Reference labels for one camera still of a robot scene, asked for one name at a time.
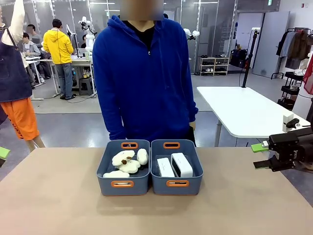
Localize grey step stool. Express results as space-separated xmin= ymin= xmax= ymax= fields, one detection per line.
xmin=78 ymin=77 xmax=95 ymax=96

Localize person in grey top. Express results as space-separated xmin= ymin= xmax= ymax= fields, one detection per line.
xmin=22 ymin=32 xmax=47 ymax=84

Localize person in blue hoodie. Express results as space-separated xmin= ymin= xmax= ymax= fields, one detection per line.
xmin=92 ymin=14 xmax=199 ymax=147

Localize person in yellow hoodie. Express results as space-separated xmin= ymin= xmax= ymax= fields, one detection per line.
xmin=42 ymin=18 xmax=75 ymax=100

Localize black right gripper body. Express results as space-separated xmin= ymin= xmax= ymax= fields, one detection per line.
xmin=268 ymin=127 xmax=313 ymax=172

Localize white table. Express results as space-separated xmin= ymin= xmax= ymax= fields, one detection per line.
xmin=196 ymin=86 xmax=312 ymax=147

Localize seated person with dark hair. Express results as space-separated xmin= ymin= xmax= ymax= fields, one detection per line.
xmin=26 ymin=23 xmax=44 ymax=46

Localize person's right forearm blue sleeve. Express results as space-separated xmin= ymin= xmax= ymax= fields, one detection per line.
xmin=101 ymin=105 xmax=127 ymax=141

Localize navy blue apron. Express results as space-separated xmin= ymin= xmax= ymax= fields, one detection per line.
xmin=0 ymin=27 xmax=33 ymax=103

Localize white plush with brown spots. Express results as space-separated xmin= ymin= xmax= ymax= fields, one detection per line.
xmin=112 ymin=150 xmax=136 ymax=167

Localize black tripod stand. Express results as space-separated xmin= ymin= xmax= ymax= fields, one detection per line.
xmin=241 ymin=28 xmax=260 ymax=89

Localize orange shorts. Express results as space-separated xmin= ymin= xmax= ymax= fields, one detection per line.
xmin=0 ymin=97 xmax=40 ymax=141

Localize black trolley cart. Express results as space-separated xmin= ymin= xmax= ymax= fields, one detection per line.
xmin=277 ymin=71 xmax=305 ymax=111

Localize white mannequin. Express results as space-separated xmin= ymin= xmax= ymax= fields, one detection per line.
xmin=0 ymin=0 xmax=46 ymax=152

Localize white work desk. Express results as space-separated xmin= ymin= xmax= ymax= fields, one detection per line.
xmin=40 ymin=55 xmax=96 ymax=98

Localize person's left forearm blue sleeve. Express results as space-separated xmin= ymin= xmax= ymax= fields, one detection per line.
xmin=181 ymin=93 xmax=199 ymax=123

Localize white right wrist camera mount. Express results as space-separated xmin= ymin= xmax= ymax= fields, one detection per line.
xmin=282 ymin=111 xmax=301 ymax=133

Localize wooden shoe rack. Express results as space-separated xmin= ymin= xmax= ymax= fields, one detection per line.
xmin=199 ymin=56 xmax=231 ymax=76

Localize red hanging cloth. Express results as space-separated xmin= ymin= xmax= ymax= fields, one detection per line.
xmin=302 ymin=52 xmax=313 ymax=96

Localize white digital clock dark face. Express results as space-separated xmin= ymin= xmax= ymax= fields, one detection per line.
xmin=170 ymin=152 xmax=194 ymax=178

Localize blue basket with orange handles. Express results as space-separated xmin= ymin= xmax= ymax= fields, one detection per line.
xmin=150 ymin=139 xmax=204 ymax=196
xmin=96 ymin=139 xmax=151 ymax=197

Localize clothes rack with garments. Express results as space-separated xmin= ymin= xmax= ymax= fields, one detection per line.
xmin=270 ymin=27 xmax=313 ymax=80

